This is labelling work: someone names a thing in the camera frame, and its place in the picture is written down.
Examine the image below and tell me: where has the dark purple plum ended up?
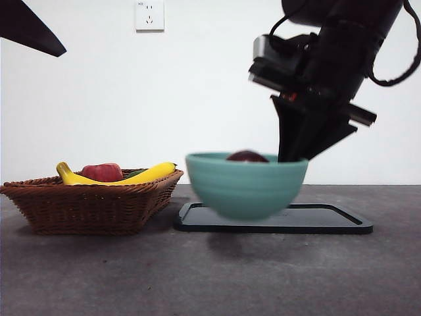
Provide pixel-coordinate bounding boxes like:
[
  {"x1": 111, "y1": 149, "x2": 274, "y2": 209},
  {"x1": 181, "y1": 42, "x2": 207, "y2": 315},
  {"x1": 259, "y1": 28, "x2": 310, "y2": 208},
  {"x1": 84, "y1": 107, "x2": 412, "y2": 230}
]
[{"x1": 226, "y1": 149, "x2": 270, "y2": 163}]

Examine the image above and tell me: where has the teal ribbed bowl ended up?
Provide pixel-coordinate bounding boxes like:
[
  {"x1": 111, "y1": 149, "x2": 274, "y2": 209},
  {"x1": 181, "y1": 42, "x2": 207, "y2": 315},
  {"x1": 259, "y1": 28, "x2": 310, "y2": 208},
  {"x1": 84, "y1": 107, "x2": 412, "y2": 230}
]
[{"x1": 185, "y1": 151, "x2": 309, "y2": 221}]

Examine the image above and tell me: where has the dark green rectangular tray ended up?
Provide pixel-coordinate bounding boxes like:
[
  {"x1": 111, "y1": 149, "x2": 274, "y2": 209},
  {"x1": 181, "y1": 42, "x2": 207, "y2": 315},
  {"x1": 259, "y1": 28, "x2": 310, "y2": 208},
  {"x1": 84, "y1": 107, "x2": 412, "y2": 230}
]
[{"x1": 173, "y1": 201, "x2": 374, "y2": 234}]

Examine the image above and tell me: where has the yellow banana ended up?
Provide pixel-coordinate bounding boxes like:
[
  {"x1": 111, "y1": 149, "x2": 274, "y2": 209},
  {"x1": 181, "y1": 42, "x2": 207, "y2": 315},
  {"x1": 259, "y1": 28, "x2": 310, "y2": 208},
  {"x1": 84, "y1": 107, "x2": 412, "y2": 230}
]
[{"x1": 55, "y1": 161, "x2": 178, "y2": 186}]

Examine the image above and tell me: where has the red apple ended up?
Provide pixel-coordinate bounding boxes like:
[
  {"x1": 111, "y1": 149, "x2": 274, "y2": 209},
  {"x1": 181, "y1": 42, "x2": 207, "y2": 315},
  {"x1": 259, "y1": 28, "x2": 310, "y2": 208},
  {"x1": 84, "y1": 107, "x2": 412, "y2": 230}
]
[{"x1": 82, "y1": 163, "x2": 123, "y2": 182}]

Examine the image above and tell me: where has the dark green vegetable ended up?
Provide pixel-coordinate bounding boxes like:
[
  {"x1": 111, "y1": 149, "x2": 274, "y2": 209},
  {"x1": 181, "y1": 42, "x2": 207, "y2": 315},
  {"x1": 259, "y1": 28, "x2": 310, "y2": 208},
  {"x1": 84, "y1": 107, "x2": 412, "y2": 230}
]
[{"x1": 123, "y1": 169, "x2": 149, "y2": 180}]

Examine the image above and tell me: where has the brown wicker basket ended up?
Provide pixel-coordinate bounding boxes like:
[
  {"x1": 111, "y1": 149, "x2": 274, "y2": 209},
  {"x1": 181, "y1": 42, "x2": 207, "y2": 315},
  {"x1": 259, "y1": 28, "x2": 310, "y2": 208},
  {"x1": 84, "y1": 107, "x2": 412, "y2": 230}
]
[{"x1": 0, "y1": 169, "x2": 184, "y2": 236}]

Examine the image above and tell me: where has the pale grey camera box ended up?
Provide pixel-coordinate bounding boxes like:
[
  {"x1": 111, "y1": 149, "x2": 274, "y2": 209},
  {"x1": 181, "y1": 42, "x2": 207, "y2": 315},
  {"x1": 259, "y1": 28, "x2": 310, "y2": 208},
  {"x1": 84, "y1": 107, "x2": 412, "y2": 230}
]
[{"x1": 252, "y1": 34, "x2": 318, "y2": 80}]

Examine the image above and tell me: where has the thin black camera cable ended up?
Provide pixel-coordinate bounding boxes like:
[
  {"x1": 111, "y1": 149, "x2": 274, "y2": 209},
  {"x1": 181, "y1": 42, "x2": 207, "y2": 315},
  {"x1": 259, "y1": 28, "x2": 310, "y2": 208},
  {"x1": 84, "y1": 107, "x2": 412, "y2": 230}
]
[{"x1": 268, "y1": 13, "x2": 293, "y2": 38}]

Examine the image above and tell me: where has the thick black looped cable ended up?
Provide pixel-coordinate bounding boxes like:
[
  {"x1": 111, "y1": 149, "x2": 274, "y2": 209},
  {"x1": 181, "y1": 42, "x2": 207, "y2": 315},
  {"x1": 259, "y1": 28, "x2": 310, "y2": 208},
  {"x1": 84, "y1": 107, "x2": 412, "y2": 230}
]
[{"x1": 367, "y1": 0, "x2": 421, "y2": 87}]

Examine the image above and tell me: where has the white wall socket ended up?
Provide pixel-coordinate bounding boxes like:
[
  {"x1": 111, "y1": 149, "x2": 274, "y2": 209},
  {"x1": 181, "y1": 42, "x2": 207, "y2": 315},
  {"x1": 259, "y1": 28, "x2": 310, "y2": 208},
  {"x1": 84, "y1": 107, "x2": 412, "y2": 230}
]
[{"x1": 135, "y1": 1, "x2": 165, "y2": 33}]

